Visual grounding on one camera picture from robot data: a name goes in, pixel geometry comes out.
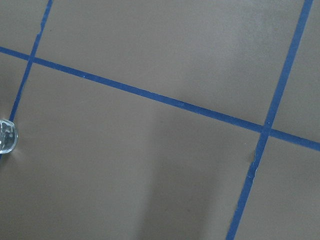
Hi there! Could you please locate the glass sauce bottle metal spout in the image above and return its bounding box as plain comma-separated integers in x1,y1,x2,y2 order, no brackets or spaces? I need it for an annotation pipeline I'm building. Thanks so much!
0,119,19,155

